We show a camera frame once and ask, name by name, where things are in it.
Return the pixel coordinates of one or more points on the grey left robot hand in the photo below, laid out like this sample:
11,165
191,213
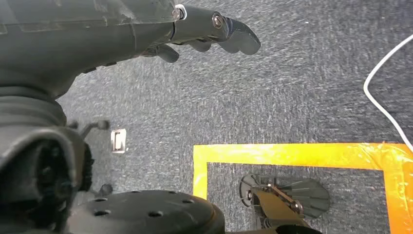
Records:
80,38

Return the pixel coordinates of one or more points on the floor socket with white plug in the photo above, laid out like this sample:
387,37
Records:
118,140

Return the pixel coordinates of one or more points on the black perforated robot joint cover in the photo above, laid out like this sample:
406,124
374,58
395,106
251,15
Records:
145,210

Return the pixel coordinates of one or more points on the yellow floor tape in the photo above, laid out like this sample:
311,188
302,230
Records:
290,155

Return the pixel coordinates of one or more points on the black robot foot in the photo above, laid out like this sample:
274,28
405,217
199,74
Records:
284,200

